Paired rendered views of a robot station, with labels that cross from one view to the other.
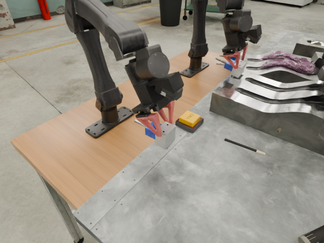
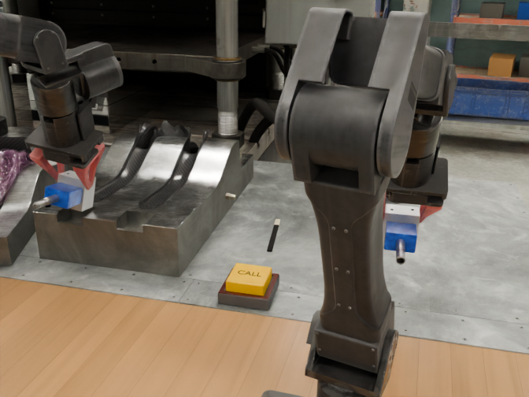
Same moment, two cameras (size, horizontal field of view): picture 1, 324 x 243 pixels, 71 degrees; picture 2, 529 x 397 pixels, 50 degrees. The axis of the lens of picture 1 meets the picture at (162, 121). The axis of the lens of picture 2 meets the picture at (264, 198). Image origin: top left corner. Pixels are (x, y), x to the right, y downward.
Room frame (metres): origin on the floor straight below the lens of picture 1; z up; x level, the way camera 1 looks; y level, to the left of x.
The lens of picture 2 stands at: (0.98, 0.61, 1.28)
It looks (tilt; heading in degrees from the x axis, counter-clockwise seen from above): 22 degrees down; 246
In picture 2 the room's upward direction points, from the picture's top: 1 degrees clockwise
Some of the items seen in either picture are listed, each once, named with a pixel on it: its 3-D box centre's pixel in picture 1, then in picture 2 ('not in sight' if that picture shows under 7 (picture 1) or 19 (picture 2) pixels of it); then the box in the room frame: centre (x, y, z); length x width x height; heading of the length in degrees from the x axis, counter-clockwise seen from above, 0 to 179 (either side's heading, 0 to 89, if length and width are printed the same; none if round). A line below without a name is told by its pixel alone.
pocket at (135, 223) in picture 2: (225, 89); (135, 227); (0.82, -0.27, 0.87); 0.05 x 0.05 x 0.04; 53
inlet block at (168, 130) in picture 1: (152, 128); (400, 239); (0.51, 0.03, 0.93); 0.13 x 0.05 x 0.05; 54
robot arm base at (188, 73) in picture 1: (195, 62); not in sight; (1.16, -0.18, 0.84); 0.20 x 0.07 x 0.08; 140
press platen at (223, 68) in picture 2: not in sight; (106, 60); (0.65, -1.53, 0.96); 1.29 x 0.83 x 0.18; 143
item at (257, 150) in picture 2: not in sight; (106, 113); (0.67, -1.54, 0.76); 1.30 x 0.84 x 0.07; 143
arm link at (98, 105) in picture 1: (109, 100); (349, 351); (0.69, 0.19, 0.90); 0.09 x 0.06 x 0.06; 130
